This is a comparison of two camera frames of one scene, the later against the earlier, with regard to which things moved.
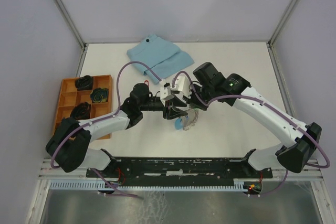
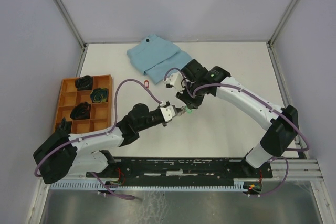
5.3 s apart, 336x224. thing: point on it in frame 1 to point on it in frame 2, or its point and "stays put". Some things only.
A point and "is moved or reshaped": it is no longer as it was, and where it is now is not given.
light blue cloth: (161, 57) stays put
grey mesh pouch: (178, 124) is moved or reshaped
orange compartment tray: (70, 97) stays put
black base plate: (183, 169) stays put
